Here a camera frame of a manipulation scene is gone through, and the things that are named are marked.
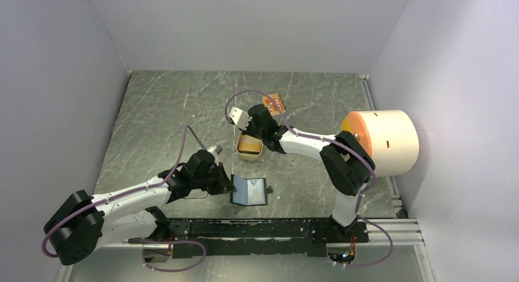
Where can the cream cylinder orange face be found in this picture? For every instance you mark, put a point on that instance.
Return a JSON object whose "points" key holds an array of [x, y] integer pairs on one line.
{"points": [[389, 138]]}

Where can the beige oval tray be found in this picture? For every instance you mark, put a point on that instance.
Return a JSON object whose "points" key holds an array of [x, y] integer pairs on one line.
{"points": [[249, 148]]}

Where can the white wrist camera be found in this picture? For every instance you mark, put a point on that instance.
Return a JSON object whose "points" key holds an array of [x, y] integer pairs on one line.
{"points": [[215, 151], [239, 118]]}

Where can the aluminium frame extrusion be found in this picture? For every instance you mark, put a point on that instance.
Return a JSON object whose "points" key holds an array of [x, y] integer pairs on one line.
{"points": [[401, 231]]}

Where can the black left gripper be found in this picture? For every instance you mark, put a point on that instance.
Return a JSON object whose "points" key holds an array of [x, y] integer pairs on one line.
{"points": [[223, 185]]}

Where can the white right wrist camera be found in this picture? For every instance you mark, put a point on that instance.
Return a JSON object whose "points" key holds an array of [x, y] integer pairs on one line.
{"points": [[239, 118]]}

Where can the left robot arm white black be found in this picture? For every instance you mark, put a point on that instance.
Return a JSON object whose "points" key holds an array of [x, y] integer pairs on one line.
{"points": [[85, 223]]}

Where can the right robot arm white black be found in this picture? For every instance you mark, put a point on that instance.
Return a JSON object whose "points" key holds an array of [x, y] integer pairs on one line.
{"points": [[347, 163]]}

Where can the orange patterned card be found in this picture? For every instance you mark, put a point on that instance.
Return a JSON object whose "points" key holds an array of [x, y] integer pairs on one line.
{"points": [[274, 104]]}

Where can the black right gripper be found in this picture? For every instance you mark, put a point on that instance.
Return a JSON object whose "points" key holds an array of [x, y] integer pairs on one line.
{"points": [[248, 129]]}

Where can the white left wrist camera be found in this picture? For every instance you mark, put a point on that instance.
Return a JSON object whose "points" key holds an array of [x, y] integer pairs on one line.
{"points": [[215, 151]]}

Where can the black card holder wallet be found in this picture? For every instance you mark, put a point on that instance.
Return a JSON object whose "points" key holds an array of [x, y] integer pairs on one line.
{"points": [[250, 192]]}

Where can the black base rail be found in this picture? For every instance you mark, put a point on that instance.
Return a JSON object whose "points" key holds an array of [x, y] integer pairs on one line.
{"points": [[190, 248]]}

